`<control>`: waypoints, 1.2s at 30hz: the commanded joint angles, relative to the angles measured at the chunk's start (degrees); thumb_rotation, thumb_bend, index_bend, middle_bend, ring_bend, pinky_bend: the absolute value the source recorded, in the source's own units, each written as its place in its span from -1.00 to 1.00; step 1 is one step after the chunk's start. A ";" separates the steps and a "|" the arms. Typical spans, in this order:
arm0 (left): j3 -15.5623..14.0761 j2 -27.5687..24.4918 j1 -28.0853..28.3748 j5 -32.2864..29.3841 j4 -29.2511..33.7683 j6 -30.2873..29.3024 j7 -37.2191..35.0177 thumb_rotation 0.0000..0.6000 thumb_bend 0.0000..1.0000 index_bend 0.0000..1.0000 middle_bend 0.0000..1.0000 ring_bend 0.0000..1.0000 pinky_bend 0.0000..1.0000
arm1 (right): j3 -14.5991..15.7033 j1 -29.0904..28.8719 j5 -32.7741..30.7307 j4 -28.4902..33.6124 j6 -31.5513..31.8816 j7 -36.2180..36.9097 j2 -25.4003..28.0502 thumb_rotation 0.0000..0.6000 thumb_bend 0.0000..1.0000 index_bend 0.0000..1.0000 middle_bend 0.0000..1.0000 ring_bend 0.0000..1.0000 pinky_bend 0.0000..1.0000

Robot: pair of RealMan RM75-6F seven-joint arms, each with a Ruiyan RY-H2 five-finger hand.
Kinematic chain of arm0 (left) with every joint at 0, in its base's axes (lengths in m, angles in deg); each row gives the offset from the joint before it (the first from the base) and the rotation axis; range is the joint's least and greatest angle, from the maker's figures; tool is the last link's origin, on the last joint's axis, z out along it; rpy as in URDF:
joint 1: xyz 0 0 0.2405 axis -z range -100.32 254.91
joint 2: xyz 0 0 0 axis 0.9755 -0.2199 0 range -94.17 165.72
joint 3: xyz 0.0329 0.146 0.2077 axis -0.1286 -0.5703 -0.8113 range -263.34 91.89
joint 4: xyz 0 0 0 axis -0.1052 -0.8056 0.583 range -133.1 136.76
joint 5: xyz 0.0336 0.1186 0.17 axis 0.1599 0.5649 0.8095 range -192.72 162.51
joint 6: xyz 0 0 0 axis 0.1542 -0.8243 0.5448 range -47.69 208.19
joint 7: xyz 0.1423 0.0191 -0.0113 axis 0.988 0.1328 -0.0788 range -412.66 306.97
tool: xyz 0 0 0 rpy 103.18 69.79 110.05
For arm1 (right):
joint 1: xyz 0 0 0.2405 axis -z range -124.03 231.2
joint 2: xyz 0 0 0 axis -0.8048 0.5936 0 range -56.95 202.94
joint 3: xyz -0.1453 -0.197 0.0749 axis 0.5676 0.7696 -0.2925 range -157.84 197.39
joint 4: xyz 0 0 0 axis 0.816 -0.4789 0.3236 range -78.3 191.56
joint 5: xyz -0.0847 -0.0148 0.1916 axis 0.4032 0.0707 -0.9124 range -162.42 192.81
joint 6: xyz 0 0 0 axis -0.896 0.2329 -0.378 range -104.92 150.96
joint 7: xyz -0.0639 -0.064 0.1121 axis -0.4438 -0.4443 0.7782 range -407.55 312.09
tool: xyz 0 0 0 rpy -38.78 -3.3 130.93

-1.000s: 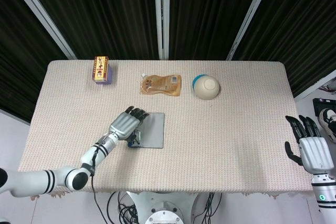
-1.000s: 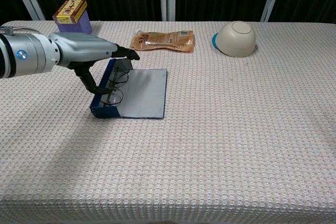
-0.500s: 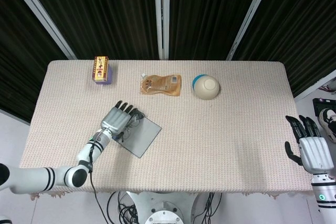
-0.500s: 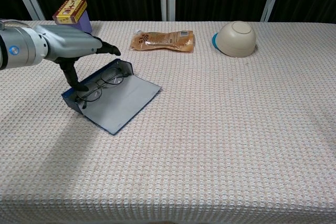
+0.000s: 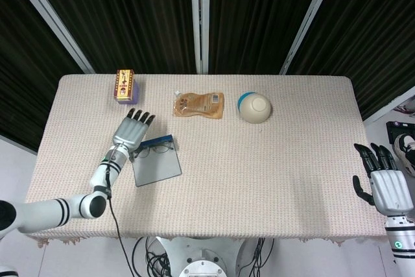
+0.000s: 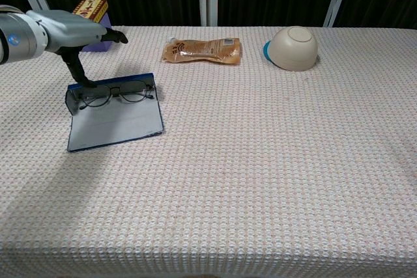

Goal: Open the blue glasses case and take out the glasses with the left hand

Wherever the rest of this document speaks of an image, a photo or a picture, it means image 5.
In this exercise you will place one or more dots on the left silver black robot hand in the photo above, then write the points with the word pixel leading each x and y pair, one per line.
pixel 129 132

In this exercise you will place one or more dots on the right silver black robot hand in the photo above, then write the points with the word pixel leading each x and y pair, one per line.
pixel 390 192

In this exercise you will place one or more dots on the blue glasses box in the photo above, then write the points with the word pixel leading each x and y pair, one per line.
pixel 157 168

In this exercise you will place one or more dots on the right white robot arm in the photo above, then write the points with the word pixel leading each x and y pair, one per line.
pixel 402 241

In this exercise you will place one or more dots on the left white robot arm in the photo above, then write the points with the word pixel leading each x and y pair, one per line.
pixel 48 212

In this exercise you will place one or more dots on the purple box with yellow lid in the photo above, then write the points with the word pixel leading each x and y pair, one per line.
pixel 124 89

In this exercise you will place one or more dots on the white black sneaker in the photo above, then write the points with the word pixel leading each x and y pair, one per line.
pixel 405 150

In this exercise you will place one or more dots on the black flat device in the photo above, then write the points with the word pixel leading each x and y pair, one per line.
pixel 394 127

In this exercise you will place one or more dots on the brown spout pouch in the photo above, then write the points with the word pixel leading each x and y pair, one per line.
pixel 199 105

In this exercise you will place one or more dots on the white red shoe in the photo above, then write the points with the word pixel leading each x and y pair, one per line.
pixel 405 106

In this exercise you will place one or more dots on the black pleated curtain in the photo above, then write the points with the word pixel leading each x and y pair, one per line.
pixel 253 17
pixel 129 14
pixel 366 30
pixel 22 79

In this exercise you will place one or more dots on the beige checkered tablecloth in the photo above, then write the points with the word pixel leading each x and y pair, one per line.
pixel 243 176

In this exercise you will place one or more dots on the cream bowl with blue rim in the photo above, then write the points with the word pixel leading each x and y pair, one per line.
pixel 256 108

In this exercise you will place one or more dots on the white robot torso base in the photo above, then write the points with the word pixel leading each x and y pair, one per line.
pixel 202 257

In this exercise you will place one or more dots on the white metal frame rail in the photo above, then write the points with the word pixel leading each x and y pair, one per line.
pixel 389 105

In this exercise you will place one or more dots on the white metal frame post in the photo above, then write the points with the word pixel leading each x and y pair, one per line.
pixel 308 19
pixel 55 19
pixel 199 20

